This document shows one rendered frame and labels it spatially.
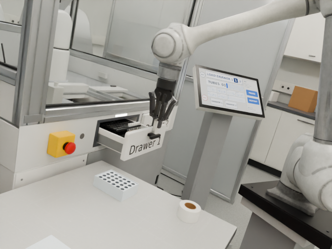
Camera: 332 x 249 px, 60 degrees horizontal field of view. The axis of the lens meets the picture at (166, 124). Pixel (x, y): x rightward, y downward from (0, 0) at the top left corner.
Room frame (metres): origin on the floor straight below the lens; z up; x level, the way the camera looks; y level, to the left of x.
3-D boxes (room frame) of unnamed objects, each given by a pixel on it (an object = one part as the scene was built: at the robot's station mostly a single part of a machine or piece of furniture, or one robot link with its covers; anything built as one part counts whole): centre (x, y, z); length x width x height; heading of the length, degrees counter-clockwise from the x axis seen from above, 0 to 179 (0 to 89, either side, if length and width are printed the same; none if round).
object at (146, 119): (1.45, 0.05, 0.87); 0.29 x 0.02 x 0.11; 154
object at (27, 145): (1.42, 0.61, 0.87); 1.02 x 0.95 x 0.14; 154
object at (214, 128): (1.95, -0.36, 0.51); 0.50 x 0.45 x 1.02; 23
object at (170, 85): (1.13, 0.04, 1.09); 0.08 x 0.07 x 0.09; 64
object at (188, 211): (0.81, -0.14, 0.78); 0.07 x 0.07 x 0.04
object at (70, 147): (0.85, 0.28, 0.88); 0.04 x 0.03 x 0.04; 154
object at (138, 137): (1.11, 0.07, 0.87); 0.29 x 0.02 x 0.11; 154
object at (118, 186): (0.87, 0.11, 0.78); 0.12 x 0.08 x 0.04; 63
